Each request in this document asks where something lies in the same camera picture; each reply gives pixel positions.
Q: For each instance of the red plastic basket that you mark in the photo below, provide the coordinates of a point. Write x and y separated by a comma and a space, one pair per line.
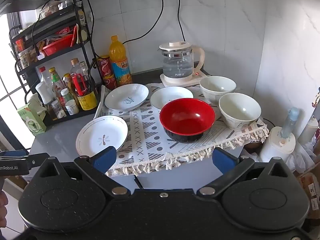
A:
58, 44

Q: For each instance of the small clear spice jar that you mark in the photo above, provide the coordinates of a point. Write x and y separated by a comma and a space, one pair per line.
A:
58, 110

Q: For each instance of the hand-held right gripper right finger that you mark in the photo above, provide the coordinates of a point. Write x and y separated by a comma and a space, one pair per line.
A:
222, 158

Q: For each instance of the red drink can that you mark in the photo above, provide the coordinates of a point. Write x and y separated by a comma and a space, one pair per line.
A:
109, 82
104, 66

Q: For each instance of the plain white plate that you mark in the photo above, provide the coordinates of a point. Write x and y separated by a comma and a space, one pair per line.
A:
170, 95

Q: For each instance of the yellow labelled dark jar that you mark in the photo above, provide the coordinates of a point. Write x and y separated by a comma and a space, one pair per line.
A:
87, 101

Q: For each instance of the pale blue tube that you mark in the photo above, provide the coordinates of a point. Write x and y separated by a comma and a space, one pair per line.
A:
290, 120

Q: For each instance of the cardboard box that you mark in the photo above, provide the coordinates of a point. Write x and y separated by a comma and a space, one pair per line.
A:
310, 187

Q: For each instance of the white round canister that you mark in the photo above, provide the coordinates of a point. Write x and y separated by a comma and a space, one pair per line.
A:
275, 146

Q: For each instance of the black metal kitchen rack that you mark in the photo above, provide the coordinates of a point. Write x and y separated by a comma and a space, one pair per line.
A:
86, 42

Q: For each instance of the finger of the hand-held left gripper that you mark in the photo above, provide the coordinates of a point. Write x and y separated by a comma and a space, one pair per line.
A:
37, 160

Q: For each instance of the green tissue box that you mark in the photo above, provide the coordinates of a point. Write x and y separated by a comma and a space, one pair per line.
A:
31, 120

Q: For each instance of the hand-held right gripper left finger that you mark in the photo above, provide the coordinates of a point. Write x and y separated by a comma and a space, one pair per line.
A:
103, 156

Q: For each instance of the orange juice bottle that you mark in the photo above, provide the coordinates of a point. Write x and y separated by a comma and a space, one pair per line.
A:
120, 62

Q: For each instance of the white plastic bottle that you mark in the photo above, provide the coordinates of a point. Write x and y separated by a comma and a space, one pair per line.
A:
308, 128

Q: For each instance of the green-patterned white bowl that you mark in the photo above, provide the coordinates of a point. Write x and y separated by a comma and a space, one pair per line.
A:
145, 130

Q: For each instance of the blue-rimmed white bowl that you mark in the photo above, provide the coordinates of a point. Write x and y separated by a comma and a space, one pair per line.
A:
120, 96

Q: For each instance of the red capped bottle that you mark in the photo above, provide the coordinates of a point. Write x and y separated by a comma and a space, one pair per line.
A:
44, 77

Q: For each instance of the amber sauce bottle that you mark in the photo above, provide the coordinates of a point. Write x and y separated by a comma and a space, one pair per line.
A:
67, 81

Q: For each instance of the brown-rimmed white bowl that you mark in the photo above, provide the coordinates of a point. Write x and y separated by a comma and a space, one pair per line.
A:
95, 132

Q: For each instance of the red and black bowl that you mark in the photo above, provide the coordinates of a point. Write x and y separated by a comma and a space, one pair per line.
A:
187, 115

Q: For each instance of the white kettle base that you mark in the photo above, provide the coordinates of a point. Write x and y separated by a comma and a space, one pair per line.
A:
183, 80

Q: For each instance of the white ceramic bowl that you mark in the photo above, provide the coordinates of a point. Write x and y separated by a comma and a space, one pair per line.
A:
217, 86
240, 112

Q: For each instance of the yellow capped sauce bottle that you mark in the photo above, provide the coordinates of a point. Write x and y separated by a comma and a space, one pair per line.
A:
55, 81

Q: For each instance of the person's left hand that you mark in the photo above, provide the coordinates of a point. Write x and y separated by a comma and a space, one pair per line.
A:
2, 210

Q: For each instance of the clear bottle with brown cap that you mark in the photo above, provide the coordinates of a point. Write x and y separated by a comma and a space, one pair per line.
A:
75, 68

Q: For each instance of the white capped bottle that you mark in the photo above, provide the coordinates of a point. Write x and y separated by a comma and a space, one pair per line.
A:
43, 90

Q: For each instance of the glass electric kettle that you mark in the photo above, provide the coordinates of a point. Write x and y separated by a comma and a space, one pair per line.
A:
178, 62

